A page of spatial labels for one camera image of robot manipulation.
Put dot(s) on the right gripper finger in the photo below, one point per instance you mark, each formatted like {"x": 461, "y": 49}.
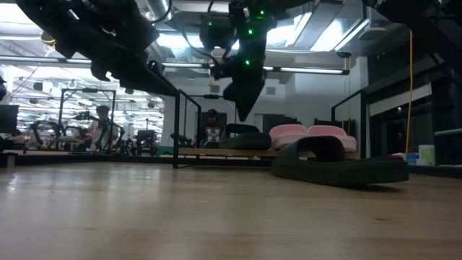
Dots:
{"x": 246, "y": 106}

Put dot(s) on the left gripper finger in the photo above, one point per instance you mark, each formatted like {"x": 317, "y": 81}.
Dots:
{"x": 160, "y": 81}

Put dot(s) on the black slide sandal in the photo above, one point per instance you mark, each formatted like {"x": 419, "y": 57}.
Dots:
{"x": 343, "y": 173}
{"x": 249, "y": 141}

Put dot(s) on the pink slide sandal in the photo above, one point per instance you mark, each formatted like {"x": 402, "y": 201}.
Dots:
{"x": 325, "y": 130}
{"x": 288, "y": 135}

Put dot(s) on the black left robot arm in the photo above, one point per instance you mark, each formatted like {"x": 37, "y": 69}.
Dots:
{"x": 72, "y": 25}

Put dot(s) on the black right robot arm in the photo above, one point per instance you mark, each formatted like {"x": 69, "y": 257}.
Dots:
{"x": 252, "y": 21}

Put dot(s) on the person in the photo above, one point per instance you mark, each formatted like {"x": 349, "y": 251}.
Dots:
{"x": 99, "y": 130}
{"x": 213, "y": 131}

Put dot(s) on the black screen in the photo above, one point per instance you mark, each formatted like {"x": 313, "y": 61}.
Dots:
{"x": 8, "y": 119}

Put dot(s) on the blue box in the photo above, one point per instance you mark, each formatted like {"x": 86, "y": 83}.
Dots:
{"x": 412, "y": 159}

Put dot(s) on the green and white box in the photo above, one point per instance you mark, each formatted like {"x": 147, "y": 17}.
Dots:
{"x": 427, "y": 155}

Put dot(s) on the black robot station frame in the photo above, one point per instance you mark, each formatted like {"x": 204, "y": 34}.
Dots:
{"x": 86, "y": 90}
{"x": 211, "y": 96}

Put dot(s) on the wooden shelf with black frame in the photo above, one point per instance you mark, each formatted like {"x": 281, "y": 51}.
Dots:
{"x": 202, "y": 152}

